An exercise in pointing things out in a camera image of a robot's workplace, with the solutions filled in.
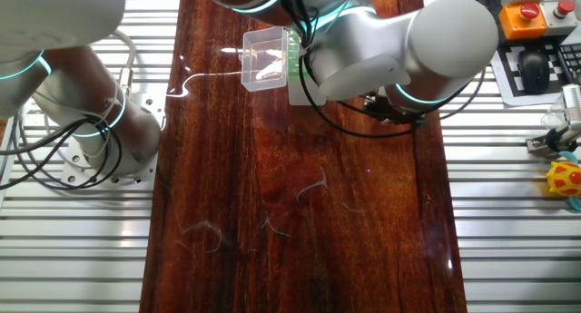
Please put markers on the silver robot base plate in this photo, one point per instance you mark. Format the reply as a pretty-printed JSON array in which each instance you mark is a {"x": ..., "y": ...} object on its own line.
[{"x": 152, "y": 109}]

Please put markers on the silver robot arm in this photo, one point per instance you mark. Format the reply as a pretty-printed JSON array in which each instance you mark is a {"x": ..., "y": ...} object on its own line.
[{"x": 445, "y": 36}]

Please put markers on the grey emergency stop box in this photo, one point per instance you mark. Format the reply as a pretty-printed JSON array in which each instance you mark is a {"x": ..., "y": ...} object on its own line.
[{"x": 565, "y": 6}]

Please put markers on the glossy long wooden board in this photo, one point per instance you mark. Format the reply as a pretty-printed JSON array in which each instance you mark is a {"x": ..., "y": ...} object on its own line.
[{"x": 295, "y": 213}]

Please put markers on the orange emergency stop box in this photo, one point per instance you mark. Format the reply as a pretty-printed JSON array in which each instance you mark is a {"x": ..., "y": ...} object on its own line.
[{"x": 517, "y": 27}]

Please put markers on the black computer mouse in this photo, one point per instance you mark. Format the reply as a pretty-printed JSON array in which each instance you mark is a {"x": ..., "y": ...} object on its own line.
[{"x": 534, "y": 72}]

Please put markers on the silver ribbed depth camera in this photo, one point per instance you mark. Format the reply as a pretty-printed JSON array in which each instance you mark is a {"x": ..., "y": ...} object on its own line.
[{"x": 573, "y": 104}]

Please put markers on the black keyboard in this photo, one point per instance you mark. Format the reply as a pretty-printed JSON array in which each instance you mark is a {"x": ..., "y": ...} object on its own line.
[{"x": 572, "y": 61}]

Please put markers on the clear plastic box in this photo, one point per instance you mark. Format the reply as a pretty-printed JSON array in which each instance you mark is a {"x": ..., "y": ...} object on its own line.
[{"x": 263, "y": 59}]

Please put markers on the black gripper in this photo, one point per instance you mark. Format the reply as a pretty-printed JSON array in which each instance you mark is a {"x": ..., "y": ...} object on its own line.
[{"x": 386, "y": 111}]

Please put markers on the yellow red turtle toy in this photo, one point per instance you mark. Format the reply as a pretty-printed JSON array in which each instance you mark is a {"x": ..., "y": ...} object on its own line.
[{"x": 565, "y": 179}]

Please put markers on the metal camera foot bracket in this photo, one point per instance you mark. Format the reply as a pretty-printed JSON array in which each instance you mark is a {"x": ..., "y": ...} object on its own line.
[{"x": 538, "y": 144}]

